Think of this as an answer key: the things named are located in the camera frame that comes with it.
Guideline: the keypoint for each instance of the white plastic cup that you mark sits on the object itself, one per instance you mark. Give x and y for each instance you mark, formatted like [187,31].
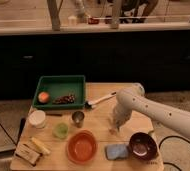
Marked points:
[37,119]

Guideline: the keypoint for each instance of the orange peach fruit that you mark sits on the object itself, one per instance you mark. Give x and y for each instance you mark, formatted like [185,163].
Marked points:
[43,97]

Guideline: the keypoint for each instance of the dark grape bunch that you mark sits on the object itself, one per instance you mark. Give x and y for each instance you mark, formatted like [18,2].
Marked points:
[65,99]

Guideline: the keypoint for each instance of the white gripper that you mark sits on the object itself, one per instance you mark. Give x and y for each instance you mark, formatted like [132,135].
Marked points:
[120,116]

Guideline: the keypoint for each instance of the dark brown bowl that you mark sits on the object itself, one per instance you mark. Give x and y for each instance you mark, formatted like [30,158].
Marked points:
[142,146]

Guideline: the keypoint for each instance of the yellow corn cob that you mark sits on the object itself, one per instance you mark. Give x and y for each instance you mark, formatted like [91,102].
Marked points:
[41,146]

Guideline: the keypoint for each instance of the small metal cup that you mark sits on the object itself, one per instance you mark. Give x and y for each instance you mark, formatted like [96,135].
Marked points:
[78,118]

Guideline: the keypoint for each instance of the green plastic cup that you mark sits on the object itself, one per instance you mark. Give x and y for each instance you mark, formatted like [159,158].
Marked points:
[61,130]

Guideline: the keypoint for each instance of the blue folded towel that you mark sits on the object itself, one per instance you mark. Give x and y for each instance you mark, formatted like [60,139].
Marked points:
[116,151]

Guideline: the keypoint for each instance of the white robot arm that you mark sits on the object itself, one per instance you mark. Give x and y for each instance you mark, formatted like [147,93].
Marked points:
[133,98]

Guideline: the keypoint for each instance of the orange plastic bowl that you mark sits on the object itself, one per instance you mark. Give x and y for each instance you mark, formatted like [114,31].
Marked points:
[81,147]

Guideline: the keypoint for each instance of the green plastic tray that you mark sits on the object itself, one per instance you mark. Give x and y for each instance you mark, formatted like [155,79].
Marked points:
[59,86]

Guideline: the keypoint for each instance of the white handled dish brush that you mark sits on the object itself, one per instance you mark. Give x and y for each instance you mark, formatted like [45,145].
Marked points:
[91,104]

